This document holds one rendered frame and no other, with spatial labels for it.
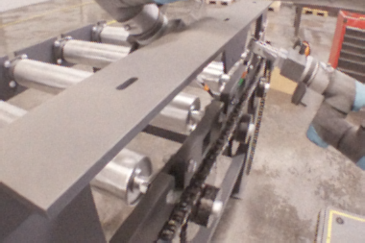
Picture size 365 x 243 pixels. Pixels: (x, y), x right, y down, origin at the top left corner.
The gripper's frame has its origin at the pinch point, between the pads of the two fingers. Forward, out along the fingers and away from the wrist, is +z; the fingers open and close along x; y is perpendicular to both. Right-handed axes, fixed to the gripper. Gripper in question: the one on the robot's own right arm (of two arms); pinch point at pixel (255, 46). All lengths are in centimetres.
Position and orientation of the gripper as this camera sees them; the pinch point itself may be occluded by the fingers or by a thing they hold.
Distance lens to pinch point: 72.8
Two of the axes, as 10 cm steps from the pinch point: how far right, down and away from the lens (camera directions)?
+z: -8.7, -4.5, 2.2
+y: 2.9, -8.1, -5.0
